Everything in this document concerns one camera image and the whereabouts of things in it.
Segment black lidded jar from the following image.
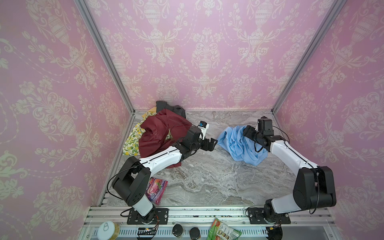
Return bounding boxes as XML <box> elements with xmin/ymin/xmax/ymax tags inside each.
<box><xmin>189</xmin><ymin>227</ymin><xmax>201</xmax><ymax>240</ymax></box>
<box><xmin>172</xmin><ymin>224</ymin><xmax>184</xmax><ymax>239</ymax></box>

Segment light blue cloth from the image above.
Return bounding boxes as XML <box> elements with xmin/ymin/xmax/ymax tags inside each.
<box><xmin>218</xmin><ymin>126</ymin><xmax>268</xmax><ymax>166</ymax></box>

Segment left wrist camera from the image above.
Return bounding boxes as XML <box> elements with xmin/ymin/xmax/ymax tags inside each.
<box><xmin>198</xmin><ymin>121</ymin><xmax>209</xmax><ymax>140</ymax></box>

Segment black lidded jar left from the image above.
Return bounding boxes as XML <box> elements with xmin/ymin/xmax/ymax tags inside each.
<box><xmin>172</xmin><ymin>224</ymin><xmax>184</xmax><ymax>239</ymax></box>

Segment corner aluminium post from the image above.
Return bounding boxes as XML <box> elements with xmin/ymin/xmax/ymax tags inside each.
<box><xmin>271</xmin><ymin>0</ymin><xmax>347</xmax><ymax>116</ymax></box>
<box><xmin>74</xmin><ymin>0</ymin><xmax>135</xmax><ymax>115</ymax></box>

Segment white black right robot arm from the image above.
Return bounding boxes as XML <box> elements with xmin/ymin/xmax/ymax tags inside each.
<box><xmin>243</xmin><ymin>116</ymin><xmax>337</xmax><ymax>224</ymax></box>

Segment lemon print cloth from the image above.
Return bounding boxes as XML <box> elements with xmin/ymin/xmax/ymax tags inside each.
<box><xmin>123</xmin><ymin>107</ymin><xmax>157</xmax><ymax>156</ymax></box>

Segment white lidded jar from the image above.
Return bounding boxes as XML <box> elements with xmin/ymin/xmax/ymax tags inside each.
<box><xmin>97</xmin><ymin>221</ymin><xmax>120</xmax><ymax>240</ymax></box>

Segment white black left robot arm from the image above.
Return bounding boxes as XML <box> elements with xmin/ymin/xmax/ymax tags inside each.
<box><xmin>108</xmin><ymin>121</ymin><xmax>218</xmax><ymax>225</ymax></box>

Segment maroon shirt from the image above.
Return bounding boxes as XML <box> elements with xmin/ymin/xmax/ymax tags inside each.
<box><xmin>139</xmin><ymin>109</ymin><xmax>192</xmax><ymax>159</ymax></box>

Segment purple candy bag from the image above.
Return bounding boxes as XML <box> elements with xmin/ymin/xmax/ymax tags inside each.
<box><xmin>146</xmin><ymin>178</ymin><xmax>168</xmax><ymax>205</ymax></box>

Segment small electronics board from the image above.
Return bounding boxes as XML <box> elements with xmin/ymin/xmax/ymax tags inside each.
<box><xmin>137</xmin><ymin>227</ymin><xmax>158</xmax><ymax>240</ymax></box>

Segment black lidded jar right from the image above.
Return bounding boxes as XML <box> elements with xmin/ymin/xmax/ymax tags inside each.
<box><xmin>189</xmin><ymin>227</ymin><xmax>201</xmax><ymax>240</ymax></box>

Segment aluminium front rail frame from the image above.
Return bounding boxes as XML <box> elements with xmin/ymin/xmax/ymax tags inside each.
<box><xmin>78</xmin><ymin>206</ymin><xmax>343</xmax><ymax>240</ymax></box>

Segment dark grey cloth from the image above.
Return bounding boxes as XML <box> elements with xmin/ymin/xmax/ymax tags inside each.
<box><xmin>156</xmin><ymin>101</ymin><xmax>186</xmax><ymax>118</ymax></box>

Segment green snack packet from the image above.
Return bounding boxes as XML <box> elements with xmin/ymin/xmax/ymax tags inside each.
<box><xmin>207</xmin><ymin>218</ymin><xmax>242</xmax><ymax>240</ymax></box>

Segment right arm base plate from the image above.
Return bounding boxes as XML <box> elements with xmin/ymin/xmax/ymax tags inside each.
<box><xmin>246</xmin><ymin>207</ymin><xmax>291</xmax><ymax>225</ymax></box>

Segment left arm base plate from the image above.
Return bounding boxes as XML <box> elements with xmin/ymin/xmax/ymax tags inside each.
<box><xmin>127</xmin><ymin>208</ymin><xmax>169</xmax><ymax>225</ymax></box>

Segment right corner aluminium post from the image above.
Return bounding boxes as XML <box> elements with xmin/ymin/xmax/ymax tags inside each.
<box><xmin>271</xmin><ymin>0</ymin><xmax>347</xmax><ymax>116</ymax></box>

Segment left corner aluminium post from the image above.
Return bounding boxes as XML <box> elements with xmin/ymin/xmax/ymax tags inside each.
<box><xmin>74</xmin><ymin>0</ymin><xmax>135</xmax><ymax>115</ymax></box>

